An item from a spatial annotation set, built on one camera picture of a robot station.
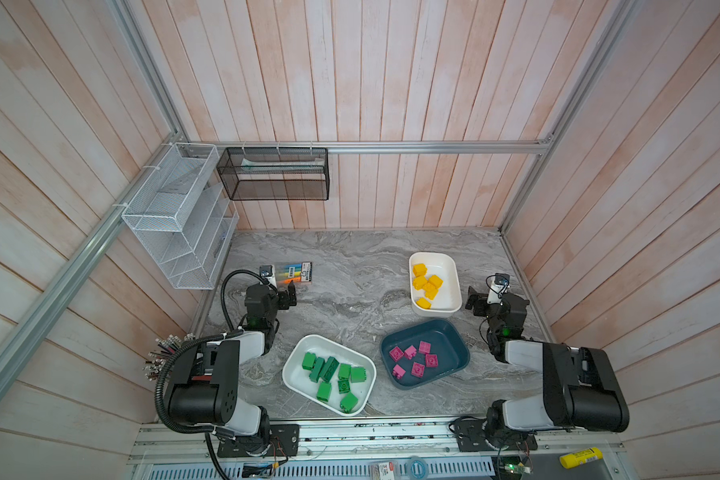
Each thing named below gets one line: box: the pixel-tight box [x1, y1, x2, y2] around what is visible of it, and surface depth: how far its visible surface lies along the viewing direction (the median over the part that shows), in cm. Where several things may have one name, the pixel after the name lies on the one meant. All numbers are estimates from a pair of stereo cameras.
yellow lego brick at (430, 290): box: [422, 281, 438, 301], surface depth 103 cm
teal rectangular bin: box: [380, 319, 470, 390], surface depth 88 cm
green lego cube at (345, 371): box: [338, 363, 353, 379], surface depth 85 cm
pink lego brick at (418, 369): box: [411, 362, 425, 378], surface depth 85 cm
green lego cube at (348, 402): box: [339, 392, 359, 414], surface depth 79 cm
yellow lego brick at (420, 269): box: [413, 263, 428, 277], surface depth 108 cm
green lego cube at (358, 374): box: [350, 366, 367, 383], surface depth 84 cm
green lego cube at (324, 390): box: [316, 381, 332, 402], surface depth 83 cm
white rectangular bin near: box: [282, 334, 377, 416], surface depth 84 cm
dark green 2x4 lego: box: [319, 356, 340, 383], surface depth 84 cm
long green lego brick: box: [309, 357, 325, 383], surface depth 84 cm
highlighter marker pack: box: [275, 261, 313, 284], surface depth 107 cm
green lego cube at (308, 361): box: [302, 352, 317, 370], surface depth 85 cm
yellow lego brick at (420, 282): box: [414, 276, 427, 290], surface depth 103 cm
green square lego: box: [338, 379, 351, 394], surface depth 82 cm
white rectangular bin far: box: [409, 252, 463, 318], surface depth 104 cm
